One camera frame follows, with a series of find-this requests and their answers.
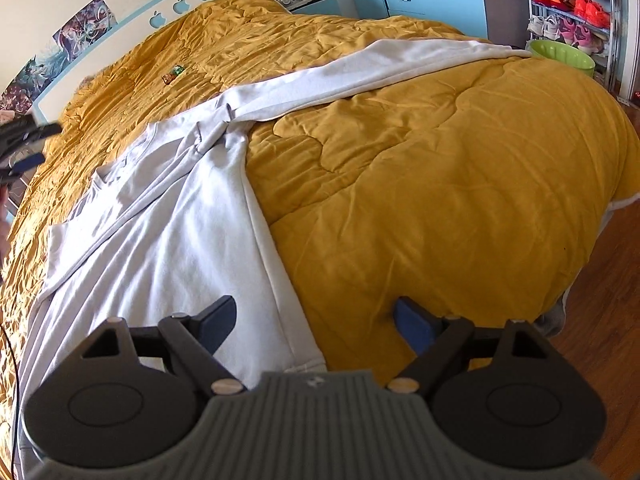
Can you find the green plastic basin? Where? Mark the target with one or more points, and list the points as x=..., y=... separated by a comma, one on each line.
x=563, y=53

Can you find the mustard yellow quilt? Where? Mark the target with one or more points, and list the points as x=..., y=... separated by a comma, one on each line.
x=478, y=190

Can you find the anime wall posters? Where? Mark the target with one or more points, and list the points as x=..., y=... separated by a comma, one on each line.
x=69, y=42

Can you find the white Nevada sweatshirt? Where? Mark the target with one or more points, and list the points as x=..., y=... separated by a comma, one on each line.
x=173, y=223

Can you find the white blue apple headboard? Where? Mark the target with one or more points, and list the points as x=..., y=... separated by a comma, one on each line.
x=123, y=37

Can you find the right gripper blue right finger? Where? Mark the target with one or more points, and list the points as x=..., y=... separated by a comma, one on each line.
x=417, y=326

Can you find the blue nightstand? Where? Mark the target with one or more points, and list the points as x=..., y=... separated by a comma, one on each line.
x=311, y=7

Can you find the metal shoe rack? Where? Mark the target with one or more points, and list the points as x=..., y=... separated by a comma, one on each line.
x=590, y=26

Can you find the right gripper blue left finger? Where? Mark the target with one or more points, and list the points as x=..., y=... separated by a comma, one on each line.
x=213, y=325

